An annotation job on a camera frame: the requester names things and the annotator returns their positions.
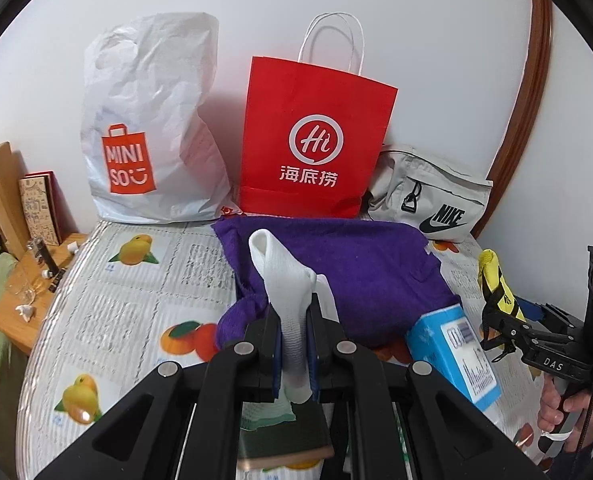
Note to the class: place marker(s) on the patterned notebook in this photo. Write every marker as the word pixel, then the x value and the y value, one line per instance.
pixel 39 207

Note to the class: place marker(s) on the blue tissue pack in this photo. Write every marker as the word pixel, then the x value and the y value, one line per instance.
pixel 446 340

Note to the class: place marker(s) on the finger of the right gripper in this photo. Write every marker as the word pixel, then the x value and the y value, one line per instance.
pixel 507 330
pixel 550 317

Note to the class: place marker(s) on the wooden side table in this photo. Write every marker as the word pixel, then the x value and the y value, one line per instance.
pixel 24 282

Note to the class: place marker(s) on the brown wooden door frame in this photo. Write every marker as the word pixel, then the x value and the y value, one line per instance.
pixel 526 108

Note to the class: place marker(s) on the right hand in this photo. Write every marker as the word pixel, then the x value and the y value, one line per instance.
pixel 552 409

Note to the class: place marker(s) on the grey Nike waist bag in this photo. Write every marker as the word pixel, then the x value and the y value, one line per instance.
pixel 442 199

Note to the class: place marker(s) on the yellow adidas pouch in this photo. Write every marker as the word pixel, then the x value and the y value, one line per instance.
pixel 493 286

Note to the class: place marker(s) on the red Haidilao paper bag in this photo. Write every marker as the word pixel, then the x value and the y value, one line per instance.
pixel 312 135

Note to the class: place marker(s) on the dark green box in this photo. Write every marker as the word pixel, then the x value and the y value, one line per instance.
pixel 305 441

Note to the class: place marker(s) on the fruit pattern table cover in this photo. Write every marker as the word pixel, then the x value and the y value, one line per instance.
pixel 127 285

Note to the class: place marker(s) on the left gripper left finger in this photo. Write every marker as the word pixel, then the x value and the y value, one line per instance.
pixel 180 422

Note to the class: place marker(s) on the wooden chair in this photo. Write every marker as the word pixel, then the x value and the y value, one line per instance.
pixel 13 229

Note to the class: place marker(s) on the green wet wipes pack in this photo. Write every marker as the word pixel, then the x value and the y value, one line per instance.
pixel 259 415

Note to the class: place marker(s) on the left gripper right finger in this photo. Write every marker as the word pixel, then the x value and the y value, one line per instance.
pixel 406 422

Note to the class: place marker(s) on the purple towel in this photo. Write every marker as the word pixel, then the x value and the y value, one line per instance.
pixel 380 273

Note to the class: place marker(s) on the white Miniso plastic bag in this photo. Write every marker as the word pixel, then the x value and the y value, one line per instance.
pixel 150 157

